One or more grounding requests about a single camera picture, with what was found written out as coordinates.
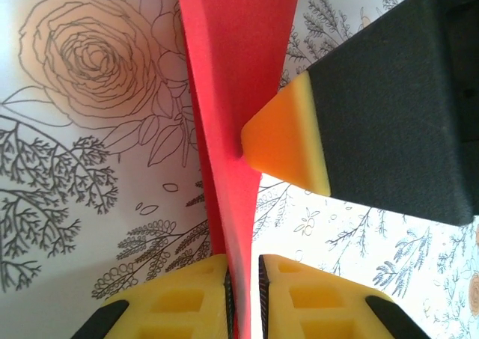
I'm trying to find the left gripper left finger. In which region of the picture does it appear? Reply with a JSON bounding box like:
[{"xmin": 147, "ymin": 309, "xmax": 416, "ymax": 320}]
[{"xmin": 73, "ymin": 254, "xmax": 235, "ymax": 339}]

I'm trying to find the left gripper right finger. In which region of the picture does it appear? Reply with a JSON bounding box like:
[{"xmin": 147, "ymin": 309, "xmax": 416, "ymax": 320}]
[{"xmin": 257, "ymin": 254, "xmax": 424, "ymax": 339}]

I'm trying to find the red square paper sheet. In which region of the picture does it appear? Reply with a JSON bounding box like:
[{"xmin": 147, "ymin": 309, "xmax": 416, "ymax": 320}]
[{"xmin": 174, "ymin": 0, "xmax": 302, "ymax": 339}]

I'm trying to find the floral patterned table mat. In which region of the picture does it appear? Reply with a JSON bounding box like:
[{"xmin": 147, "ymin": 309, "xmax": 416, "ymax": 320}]
[{"xmin": 0, "ymin": 0, "xmax": 479, "ymax": 339}]

